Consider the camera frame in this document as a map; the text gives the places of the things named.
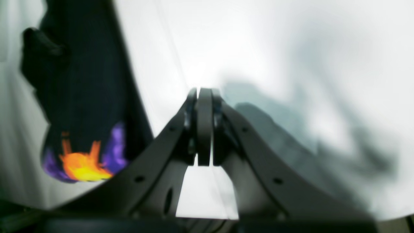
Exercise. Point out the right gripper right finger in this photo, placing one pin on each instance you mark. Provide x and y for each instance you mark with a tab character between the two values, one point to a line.
268	192

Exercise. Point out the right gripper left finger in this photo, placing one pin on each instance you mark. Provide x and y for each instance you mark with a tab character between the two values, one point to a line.
151	184

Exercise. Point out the black T-shirt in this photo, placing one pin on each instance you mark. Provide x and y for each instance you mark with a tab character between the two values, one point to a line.
76	61

